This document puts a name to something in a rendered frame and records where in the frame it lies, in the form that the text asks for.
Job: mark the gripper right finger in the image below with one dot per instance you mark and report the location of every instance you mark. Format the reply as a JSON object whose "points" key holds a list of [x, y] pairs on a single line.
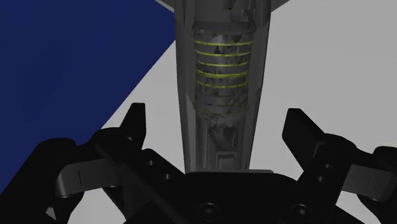
{"points": [[322, 161]]}

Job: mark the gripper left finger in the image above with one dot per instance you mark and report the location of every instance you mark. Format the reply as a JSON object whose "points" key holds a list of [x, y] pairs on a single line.
{"points": [[130, 161]]}

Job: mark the grey tool with yellow coil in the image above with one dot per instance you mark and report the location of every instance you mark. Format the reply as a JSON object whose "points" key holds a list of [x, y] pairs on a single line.
{"points": [[221, 71]]}

